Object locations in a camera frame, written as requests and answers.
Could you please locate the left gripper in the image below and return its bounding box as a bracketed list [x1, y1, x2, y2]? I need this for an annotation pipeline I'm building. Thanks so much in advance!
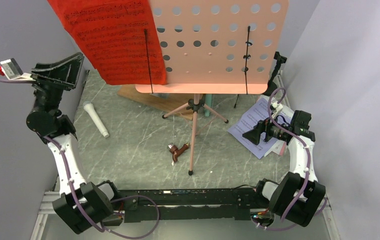
[29, 53, 83, 113]

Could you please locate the lavender sheet music page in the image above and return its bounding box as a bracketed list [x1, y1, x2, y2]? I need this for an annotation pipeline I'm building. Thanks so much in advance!
[228, 103, 278, 159]

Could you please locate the pink sheet music page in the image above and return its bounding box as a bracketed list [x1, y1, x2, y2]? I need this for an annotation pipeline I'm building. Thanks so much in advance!
[273, 140, 287, 156]

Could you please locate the white microphone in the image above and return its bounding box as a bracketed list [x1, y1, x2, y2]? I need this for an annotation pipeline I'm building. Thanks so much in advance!
[83, 101, 110, 138]

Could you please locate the black round-base mic stand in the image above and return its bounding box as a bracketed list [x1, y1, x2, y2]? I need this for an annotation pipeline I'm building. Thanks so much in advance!
[263, 51, 287, 96]

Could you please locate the red sheet music page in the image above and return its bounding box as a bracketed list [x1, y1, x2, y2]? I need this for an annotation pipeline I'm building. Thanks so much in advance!
[48, 0, 167, 85]

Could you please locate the pink music stand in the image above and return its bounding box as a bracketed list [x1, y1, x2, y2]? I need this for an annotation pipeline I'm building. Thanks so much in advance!
[135, 0, 290, 176]

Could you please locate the white sheet music page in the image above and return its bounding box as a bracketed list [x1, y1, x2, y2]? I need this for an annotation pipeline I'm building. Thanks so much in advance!
[264, 140, 286, 157]
[256, 94, 294, 125]

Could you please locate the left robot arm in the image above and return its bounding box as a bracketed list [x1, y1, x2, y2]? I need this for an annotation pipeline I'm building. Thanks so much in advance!
[26, 52, 122, 234]

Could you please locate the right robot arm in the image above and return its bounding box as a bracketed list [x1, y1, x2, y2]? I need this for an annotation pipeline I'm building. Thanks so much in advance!
[242, 110, 326, 227]

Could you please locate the brown plastic faucet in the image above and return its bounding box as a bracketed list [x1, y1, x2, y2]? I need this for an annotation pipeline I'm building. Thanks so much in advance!
[167, 143, 190, 165]

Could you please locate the wooden board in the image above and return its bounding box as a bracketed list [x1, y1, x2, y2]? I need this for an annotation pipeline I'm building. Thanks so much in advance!
[117, 85, 193, 113]

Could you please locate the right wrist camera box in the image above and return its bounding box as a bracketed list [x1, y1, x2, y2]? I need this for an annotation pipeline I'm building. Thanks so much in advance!
[269, 102, 284, 118]

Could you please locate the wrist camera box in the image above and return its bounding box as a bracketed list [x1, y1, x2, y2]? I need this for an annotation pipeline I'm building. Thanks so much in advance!
[269, 102, 284, 118]
[0, 58, 35, 84]

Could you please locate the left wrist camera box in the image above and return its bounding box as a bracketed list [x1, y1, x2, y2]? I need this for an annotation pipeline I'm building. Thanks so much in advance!
[0, 58, 35, 84]

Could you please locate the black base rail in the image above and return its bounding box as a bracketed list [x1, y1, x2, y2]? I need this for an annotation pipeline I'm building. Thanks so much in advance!
[111, 187, 269, 223]

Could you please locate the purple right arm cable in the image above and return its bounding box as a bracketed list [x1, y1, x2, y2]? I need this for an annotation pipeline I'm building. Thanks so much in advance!
[252, 87, 328, 232]

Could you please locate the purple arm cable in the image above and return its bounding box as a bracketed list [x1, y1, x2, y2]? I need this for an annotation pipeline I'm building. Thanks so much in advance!
[0, 71, 161, 240]
[252, 87, 328, 232]

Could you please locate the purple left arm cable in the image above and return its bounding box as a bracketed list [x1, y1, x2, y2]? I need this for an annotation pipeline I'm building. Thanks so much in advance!
[0, 71, 161, 240]

